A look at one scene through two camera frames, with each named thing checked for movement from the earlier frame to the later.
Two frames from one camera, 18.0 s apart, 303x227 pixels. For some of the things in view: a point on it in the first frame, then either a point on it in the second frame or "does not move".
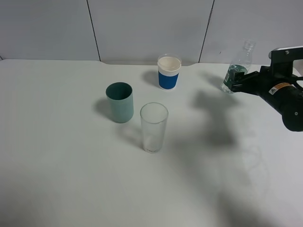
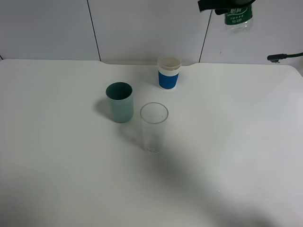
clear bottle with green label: x=240 y=64 to x=238 y=21
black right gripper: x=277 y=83 to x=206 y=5
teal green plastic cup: x=120 y=97 does not move
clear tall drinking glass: x=154 y=117 does not move
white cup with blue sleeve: x=168 y=65 does not move
